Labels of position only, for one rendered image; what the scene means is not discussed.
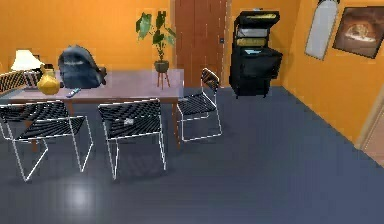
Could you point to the brown wooden dining table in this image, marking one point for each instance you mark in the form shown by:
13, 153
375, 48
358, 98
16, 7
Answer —
140, 87

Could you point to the brown wooden room door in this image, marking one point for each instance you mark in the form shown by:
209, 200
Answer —
200, 40

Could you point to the black shelf cabinet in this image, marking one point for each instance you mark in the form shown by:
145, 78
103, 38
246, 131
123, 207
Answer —
255, 61

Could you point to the green potted house plant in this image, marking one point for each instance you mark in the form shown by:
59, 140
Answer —
159, 36

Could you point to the grey remote control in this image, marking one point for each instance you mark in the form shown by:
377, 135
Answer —
73, 92

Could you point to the dark blue backpack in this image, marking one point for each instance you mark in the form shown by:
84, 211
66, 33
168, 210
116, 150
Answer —
78, 69

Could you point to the yellow round vase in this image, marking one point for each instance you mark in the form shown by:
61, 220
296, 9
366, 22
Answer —
48, 83

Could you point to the white shade table lamp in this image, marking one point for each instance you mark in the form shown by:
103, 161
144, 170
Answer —
25, 60

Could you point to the pale wooden room door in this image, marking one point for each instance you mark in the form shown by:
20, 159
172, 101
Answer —
375, 130

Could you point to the grey arched wall mirror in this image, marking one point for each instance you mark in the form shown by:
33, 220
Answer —
321, 30

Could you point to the dark framed wall picture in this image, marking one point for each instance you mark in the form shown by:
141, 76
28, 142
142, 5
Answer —
360, 31

